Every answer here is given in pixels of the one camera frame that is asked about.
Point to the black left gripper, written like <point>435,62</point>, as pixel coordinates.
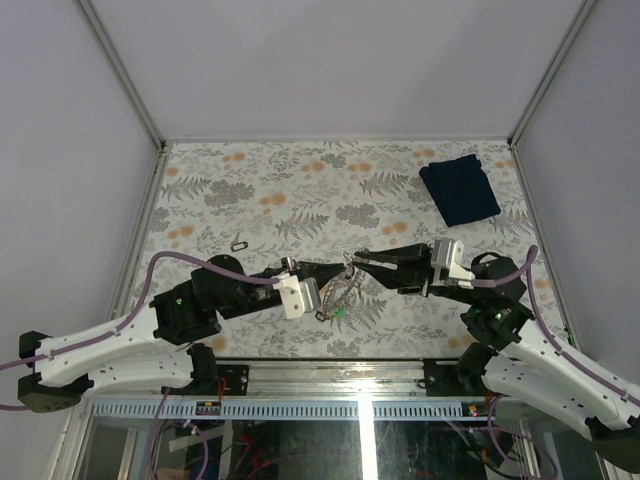
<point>322,274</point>

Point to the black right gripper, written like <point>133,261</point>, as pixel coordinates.
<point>413,273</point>

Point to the large metal keyring disc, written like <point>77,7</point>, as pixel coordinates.
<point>341,291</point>

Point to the key with black white tag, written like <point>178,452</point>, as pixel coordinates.
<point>238,244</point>

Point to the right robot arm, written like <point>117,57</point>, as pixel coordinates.
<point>514,352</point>

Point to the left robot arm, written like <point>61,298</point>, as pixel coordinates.
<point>160,345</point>

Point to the dark blue folded cloth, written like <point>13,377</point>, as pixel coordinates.
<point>460,190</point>

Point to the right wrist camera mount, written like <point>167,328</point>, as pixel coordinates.
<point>446,262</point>

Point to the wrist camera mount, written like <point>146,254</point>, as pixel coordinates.
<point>446,262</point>
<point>298,297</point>

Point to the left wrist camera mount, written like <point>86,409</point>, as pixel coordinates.
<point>298,297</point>

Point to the metal base rail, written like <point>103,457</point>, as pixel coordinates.
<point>326,379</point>

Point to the white slotted cable duct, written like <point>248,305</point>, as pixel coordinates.
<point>244,409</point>

